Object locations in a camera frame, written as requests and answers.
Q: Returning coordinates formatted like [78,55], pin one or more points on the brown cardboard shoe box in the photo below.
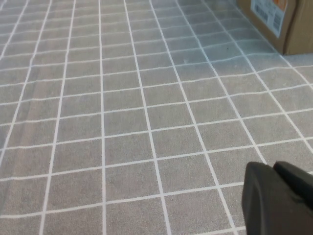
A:
[300,36]

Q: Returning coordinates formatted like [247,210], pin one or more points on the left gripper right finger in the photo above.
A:
[299,183]

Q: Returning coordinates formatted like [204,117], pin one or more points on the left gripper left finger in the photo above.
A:
[264,205]

